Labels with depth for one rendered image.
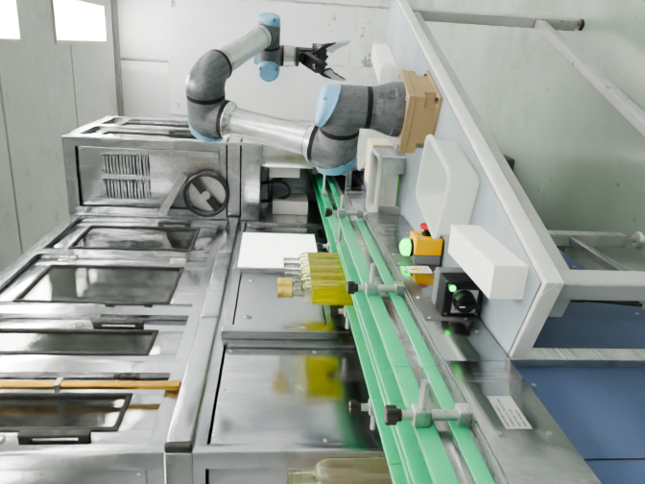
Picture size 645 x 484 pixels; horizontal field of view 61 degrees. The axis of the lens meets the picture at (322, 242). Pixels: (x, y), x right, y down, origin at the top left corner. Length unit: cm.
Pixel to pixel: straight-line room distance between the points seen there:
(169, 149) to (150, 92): 330
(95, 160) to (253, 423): 174
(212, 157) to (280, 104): 276
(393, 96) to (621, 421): 95
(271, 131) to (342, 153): 23
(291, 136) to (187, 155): 110
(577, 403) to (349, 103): 92
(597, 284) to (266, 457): 74
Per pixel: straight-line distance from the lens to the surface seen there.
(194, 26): 538
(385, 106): 153
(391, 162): 184
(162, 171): 271
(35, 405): 151
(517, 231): 105
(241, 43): 184
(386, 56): 218
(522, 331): 103
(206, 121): 172
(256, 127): 167
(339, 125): 154
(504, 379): 100
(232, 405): 140
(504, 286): 99
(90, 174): 279
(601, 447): 95
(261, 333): 163
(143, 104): 597
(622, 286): 109
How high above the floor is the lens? 119
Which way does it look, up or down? 5 degrees down
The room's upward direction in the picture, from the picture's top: 88 degrees counter-clockwise
